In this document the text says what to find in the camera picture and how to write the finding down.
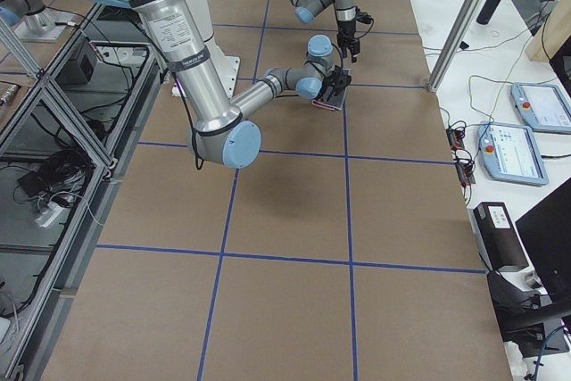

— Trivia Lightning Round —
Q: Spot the aluminium frame rail structure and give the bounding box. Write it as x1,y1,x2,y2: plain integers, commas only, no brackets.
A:
1,0,160,380

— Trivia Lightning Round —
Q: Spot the black water bottle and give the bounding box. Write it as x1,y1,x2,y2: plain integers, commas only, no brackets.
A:
476,0,501,25

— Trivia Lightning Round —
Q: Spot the black box with label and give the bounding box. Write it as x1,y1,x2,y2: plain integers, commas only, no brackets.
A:
473,202,529,272

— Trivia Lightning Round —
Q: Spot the white power strip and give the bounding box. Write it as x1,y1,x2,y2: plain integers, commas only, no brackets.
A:
35,202,63,228

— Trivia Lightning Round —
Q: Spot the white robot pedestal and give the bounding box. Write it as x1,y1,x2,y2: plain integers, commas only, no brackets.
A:
171,0,240,100

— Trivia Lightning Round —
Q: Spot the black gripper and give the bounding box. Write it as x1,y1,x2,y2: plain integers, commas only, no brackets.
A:
319,66,352,94
335,8,373,63

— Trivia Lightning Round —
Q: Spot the near teach pendant tablet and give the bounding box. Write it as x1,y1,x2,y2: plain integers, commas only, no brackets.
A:
477,121,550,186

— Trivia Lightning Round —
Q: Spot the pink towel with white trim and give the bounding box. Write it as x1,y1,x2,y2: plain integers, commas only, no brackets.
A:
311,88,346,112

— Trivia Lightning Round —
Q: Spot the black monitor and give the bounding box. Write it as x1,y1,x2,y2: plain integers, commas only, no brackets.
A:
516,179,570,299

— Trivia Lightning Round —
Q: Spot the small circuit board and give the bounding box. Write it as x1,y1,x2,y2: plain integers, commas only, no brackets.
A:
446,127,465,151

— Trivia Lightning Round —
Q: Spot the black power adapter box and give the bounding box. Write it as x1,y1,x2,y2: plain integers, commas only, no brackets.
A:
55,38,97,85

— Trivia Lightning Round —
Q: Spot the aluminium frame post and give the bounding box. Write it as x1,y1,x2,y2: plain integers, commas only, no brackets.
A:
426,0,484,94

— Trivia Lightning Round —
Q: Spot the teach pendant tablet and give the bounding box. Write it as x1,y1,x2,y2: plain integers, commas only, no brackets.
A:
510,82,570,134
477,121,550,186

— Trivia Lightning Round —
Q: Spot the far teach pendant tablet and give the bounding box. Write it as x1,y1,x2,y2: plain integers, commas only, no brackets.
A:
510,82,570,134

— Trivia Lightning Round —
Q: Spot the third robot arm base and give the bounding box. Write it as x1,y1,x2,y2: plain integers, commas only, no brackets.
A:
1,0,76,43

